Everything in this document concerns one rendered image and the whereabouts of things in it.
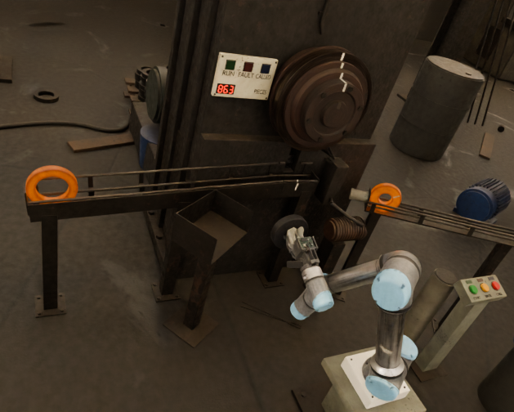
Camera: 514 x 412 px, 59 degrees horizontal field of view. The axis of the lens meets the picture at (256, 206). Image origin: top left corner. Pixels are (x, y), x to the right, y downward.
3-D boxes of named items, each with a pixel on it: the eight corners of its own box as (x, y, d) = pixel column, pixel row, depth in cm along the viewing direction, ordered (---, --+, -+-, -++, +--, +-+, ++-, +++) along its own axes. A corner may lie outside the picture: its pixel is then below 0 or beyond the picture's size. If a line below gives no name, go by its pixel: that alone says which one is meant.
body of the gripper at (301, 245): (313, 235, 174) (324, 261, 168) (304, 246, 180) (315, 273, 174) (296, 235, 171) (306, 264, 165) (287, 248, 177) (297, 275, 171)
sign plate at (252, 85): (210, 93, 192) (219, 51, 182) (265, 97, 203) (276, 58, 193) (212, 96, 190) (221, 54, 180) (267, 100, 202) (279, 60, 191)
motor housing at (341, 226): (297, 283, 268) (326, 212, 238) (327, 279, 278) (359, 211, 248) (306, 300, 259) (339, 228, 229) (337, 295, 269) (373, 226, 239)
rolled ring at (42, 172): (75, 167, 175) (74, 163, 177) (21, 172, 168) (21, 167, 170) (80, 205, 186) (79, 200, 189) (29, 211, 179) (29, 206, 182)
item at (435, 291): (386, 334, 253) (429, 268, 224) (403, 331, 259) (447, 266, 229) (399, 353, 245) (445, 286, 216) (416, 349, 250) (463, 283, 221)
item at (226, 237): (154, 330, 217) (175, 212, 177) (189, 301, 237) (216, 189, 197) (186, 356, 211) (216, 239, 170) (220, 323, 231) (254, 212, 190)
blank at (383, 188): (373, 211, 239) (373, 215, 236) (365, 186, 232) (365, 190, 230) (404, 205, 233) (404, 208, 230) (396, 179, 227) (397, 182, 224)
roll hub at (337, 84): (291, 136, 198) (311, 75, 182) (344, 138, 210) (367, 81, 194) (297, 143, 194) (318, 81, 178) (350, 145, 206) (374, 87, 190)
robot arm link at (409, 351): (408, 361, 181) (424, 342, 173) (398, 385, 171) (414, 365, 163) (381, 343, 185) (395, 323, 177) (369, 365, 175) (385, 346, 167)
